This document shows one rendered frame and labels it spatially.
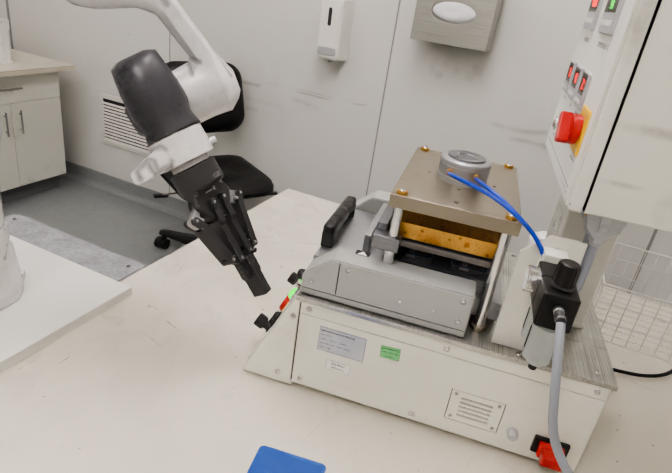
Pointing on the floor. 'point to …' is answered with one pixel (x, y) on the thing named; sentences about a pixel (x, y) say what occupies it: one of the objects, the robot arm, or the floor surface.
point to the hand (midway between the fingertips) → (253, 275)
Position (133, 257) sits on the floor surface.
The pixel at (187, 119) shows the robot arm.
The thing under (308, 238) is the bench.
